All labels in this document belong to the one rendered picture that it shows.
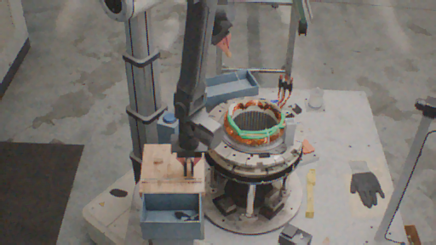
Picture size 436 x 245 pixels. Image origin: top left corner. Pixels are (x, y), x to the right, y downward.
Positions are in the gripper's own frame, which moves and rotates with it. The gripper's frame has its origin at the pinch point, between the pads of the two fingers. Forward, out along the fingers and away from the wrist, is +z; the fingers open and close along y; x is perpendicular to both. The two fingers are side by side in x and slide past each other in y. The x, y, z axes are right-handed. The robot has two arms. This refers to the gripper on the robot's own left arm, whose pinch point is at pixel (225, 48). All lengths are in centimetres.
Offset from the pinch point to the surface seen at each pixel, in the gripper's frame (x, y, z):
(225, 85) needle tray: 6.6, -4.7, 19.3
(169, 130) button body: -2.6, -32.2, 9.4
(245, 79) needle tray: 5.4, 3.1, 22.8
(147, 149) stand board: -11.6, -42.1, 0.7
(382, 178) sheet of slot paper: -45, 17, 62
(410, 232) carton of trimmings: -44, 29, 138
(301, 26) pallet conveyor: 62, 68, 76
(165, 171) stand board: -22.7, -42.5, 1.9
